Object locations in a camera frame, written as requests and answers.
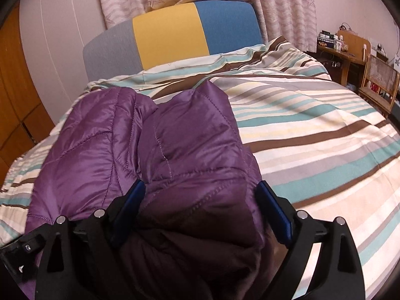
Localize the grey yellow blue headboard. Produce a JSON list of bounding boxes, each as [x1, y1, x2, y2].
[[83, 0, 263, 81]]

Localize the clutter on desk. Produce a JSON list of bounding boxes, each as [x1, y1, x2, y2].
[[316, 30, 349, 52]]

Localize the orange wooden wardrobe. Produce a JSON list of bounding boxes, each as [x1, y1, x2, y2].
[[0, 3, 54, 182]]

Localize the striped duvet cover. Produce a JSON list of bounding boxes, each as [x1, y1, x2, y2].
[[1, 37, 399, 299]]

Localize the wooden desk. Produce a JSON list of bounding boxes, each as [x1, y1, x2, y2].
[[316, 30, 371, 90]]

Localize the purple quilted down jacket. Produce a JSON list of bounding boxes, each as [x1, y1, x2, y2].
[[25, 82, 274, 299]]

